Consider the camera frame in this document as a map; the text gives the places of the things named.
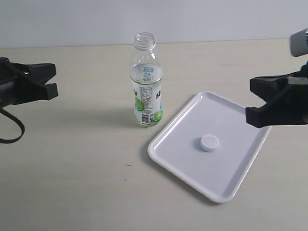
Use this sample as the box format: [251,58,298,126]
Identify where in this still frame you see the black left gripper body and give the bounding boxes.
[0,57,23,108]

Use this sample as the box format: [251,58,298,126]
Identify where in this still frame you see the white rectangular plastic tray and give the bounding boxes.
[147,91,270,203]

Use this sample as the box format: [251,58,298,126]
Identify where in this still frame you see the white bottle cap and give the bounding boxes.
[199,134,219,152]

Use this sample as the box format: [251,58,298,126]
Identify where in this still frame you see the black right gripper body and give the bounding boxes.
[288,63,308,125]

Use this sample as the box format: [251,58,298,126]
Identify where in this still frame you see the clear plastic drink bottle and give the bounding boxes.
[129,32,163,127]

